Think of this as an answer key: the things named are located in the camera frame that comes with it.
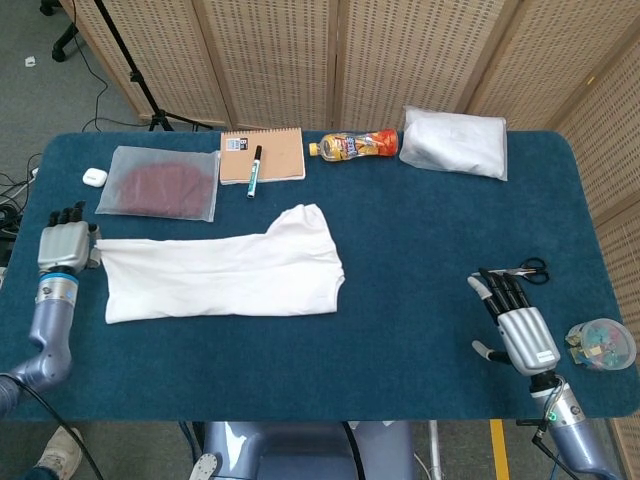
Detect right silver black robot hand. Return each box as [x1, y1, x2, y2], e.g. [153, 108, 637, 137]
[467, 267, 561, 377]

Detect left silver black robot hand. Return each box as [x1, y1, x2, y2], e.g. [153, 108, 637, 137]
[37, 200, 104, 275]

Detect white t-shirt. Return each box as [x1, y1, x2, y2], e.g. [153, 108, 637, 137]
[94, 203, 347, 325]

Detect clear cup of coloured clips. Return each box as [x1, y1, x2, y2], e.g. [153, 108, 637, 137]
[565, 316, 639, 372]

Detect frosted bag with maroon garment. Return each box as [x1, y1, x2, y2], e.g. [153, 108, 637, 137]
[94, 145, 222, 222]

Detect yellow floor tape strip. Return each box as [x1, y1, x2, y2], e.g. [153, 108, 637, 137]
[489, 419, 510, 480]

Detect white metal table leg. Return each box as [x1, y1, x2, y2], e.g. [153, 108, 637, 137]
[428, 421, 444, 480]

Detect blue felt table cloth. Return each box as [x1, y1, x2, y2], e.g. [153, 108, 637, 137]
[0, 130, 629, 424]

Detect black tripod stand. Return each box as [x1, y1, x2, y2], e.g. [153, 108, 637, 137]
[92, 0, 214, 132]

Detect black office chair base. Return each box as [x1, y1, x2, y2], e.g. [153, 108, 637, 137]
[39, 0, 81, 63]

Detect green marker pen black cap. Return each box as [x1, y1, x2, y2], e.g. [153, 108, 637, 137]
[245, 145, 265, 200]

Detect white sneaker shoe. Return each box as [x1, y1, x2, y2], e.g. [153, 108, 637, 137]
[32, 426, 84, 480]

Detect clear bag with white garment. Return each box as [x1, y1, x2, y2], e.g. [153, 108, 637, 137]
[398, 105, 509, 182]

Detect brown kraft spiral notebook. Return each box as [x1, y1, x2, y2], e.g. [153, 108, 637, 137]
[219, 127, 307, 186]

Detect blue-grey robot torso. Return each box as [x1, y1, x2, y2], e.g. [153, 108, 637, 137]
[192, 421, 416, 480]

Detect orange drink plastic bottle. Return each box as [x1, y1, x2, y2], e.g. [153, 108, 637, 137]
[307, 128, 400, 163]

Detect bundle of floor cables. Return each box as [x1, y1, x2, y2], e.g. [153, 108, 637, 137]
[0, 154, 41, 251]

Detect black-handled steel scissors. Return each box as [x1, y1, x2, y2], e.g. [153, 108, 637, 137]
[470, 257, 550, 286]

